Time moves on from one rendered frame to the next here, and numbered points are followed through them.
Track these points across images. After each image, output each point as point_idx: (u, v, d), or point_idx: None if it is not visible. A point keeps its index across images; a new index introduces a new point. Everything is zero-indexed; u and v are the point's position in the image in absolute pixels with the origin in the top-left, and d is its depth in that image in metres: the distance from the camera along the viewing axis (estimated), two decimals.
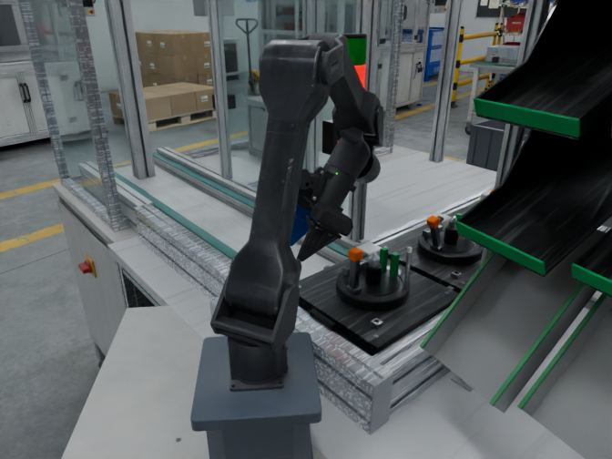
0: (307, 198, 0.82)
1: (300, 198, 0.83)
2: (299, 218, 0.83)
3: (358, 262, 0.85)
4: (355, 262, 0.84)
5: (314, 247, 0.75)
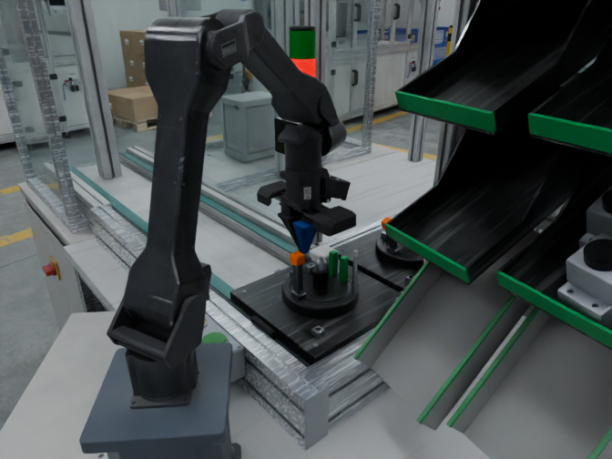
0: None
1: None
2: None
3: (300, 267, 0.80)
4: (297, 267, 0.80)
5: (296, 234, 0.80)
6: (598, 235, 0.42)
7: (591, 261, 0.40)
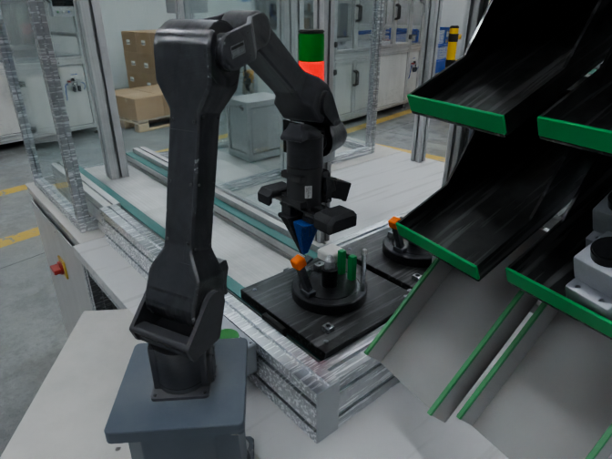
0: None
1: None
2: None
3: (303, 270, 0.81)
4: (300, 270, 0.81)
5: (296, 234, 0.80)
6: (605, 233, 0.44)
7: (598, 258, 0.41)
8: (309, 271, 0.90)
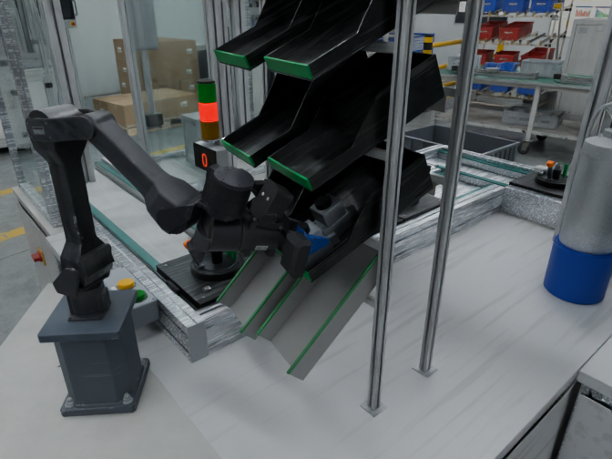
0: (283, 232, 0.74)
1: (291, 231, 0.73)
2: None
3: None
4: None
5: None
6: (306, 220, 0.81)
7: None
8: (204, 252, 1.27)
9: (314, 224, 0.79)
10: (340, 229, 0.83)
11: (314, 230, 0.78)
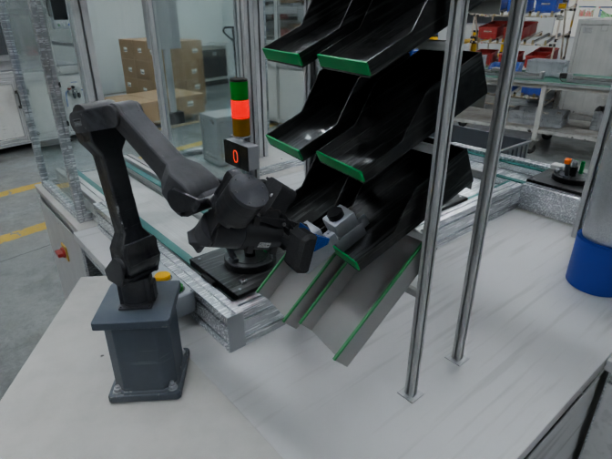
0: (285, 229, 0.74)
1: None
2: None
3: None
4: None
5: None
6: (304, 221, 0.81)
7: None
8: None
9: (313, 224, 0.79)
10: (351, 239, 0.86)
11: (314, 230, 0.78)
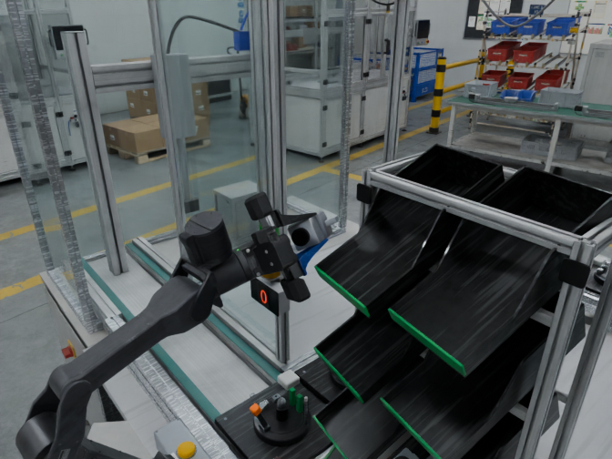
0: None
1: (293, 266, 0.76)
2: (303, 253, 0.78)
3: (260, 414, 1.08)
4: (257, 415, 1.08)
5: (295, 215, 0.80)
6: (307, 221, 0.78)
7: (291, 240, 0.79)
8: (267, 404, 1.18)
9: (314, 231, 0.78)
10: None
11: (313, 242, 0.78)
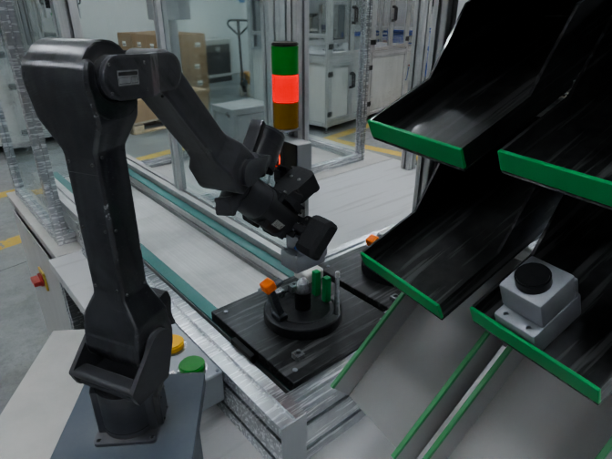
0: (299, 218, 0.74)
1: (310, 219, 0.74)
2: None
3: (273, 293, 0.78)
4: (270, 294, 0.78)
5: None
6: None
7: (296, 229, 0.78)
8: (282, 292, 0.87)
9: None
10: (558, 328, 0.43)
11: None
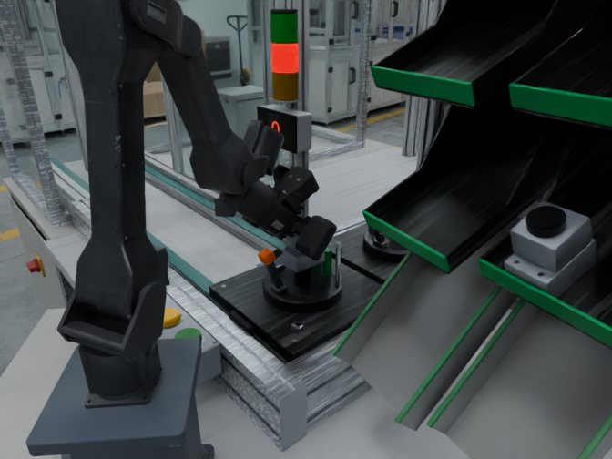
0: (300, 219, 0.74)
1: (310, 219, 0.74)
2: None
3: (272, 264, 0.76)
4: (269, 265, 0.75)
5: None
6: None
7: None
8: (281, 267, 0.85)
9: None
10: (572, 275, 0.41)
11: None
